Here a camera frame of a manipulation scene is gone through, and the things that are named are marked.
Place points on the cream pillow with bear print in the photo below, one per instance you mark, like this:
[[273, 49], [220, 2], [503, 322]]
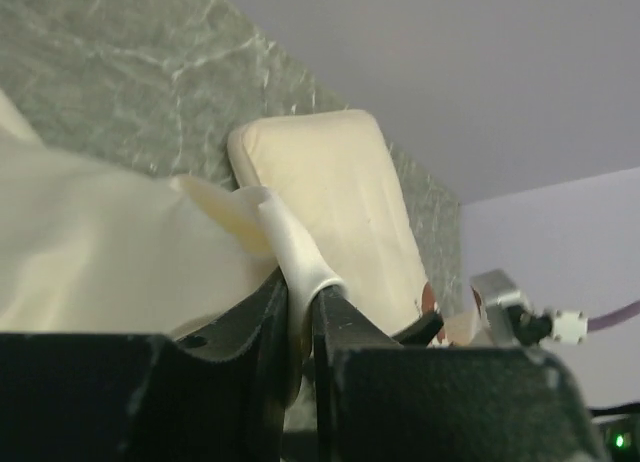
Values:
[[334, 172]]

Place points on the cream satin pillowcase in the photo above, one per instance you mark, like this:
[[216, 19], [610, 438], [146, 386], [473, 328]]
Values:
[[90, 247]]

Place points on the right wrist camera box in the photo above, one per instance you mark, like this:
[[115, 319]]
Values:
[[509, 319]]

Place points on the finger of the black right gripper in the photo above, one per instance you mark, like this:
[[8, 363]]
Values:
[[427, 330]]

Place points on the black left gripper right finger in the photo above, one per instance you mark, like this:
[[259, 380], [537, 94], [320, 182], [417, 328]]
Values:
[[378, 400]]

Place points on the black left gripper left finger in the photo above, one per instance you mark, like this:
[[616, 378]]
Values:
[[217, 394]]

